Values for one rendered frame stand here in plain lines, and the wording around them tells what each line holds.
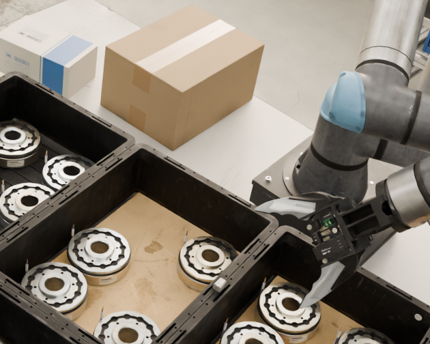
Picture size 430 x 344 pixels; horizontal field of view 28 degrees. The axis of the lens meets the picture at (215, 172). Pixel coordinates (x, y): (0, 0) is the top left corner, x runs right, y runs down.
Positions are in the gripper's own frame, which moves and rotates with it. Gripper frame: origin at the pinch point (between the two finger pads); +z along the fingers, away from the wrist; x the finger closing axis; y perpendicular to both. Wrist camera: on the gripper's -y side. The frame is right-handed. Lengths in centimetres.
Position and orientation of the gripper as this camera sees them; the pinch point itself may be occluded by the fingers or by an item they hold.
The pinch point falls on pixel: (278, 257)
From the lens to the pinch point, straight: 122.0
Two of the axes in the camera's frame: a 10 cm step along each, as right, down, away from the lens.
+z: -7.8, 4.2, 4.7
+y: -4.8, 1.0, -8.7
